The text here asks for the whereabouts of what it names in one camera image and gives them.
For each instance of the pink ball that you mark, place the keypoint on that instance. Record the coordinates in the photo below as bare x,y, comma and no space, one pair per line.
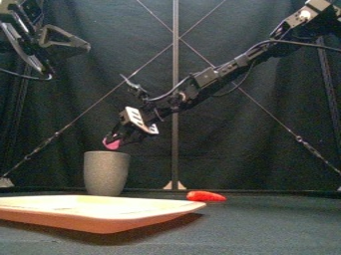
111,144

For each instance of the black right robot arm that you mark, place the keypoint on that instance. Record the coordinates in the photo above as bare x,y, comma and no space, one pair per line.
214,73

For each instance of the grey speckled bowl cup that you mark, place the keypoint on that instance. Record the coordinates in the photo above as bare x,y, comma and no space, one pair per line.
106,173

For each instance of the beige plastic tray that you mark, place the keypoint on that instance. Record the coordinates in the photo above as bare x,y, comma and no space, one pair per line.
98,210

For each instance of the red toy chili pepper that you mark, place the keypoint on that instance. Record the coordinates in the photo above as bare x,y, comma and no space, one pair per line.
205,196

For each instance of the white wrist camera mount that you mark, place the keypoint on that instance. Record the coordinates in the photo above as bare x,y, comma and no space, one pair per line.
135,118

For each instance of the vertical metal frame pole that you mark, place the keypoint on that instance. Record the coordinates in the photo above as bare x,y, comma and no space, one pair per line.
175,86

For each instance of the grey frame foot bracket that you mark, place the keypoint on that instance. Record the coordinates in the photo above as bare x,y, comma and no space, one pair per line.
6,182

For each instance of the dark side frame post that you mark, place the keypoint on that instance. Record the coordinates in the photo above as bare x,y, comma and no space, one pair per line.
328,89

